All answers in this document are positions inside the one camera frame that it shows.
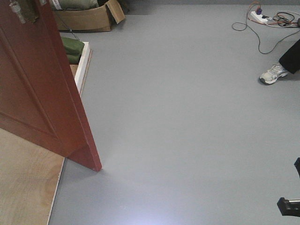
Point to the brown wooden door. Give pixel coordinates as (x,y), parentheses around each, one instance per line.
(42,34)

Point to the black robot part upper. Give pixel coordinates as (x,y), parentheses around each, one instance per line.
(297,165)

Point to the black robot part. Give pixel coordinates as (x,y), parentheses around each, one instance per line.
(297,165)
(289,207)

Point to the black robot part lower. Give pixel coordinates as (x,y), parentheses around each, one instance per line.
(289,207)

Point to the lower green sandbag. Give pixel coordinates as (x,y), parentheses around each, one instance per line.
(73,58)

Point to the green sandbag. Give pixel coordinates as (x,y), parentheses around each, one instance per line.
(73,58)
(72,46)

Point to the upper green sandbag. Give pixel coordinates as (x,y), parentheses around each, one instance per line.
(72,46)

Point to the open cardboard box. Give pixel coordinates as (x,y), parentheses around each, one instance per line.
(91,20)

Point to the white grey sneaker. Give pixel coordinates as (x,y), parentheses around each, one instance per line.
(272,74)

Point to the plywood base platform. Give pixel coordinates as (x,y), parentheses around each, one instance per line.
(25,182)

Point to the large olive green sack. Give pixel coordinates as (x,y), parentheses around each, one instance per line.
(76,5)

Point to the white power strip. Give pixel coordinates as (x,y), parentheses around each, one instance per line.
(258,18)

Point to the purple plug adapter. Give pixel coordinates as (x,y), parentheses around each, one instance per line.
(258,11)

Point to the seated person black trousers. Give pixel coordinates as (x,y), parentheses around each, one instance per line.
(290,60)

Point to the white wooden border rail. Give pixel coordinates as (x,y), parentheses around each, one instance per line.
(83,67)

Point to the brass door handle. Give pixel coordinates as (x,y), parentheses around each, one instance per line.
(16,9)

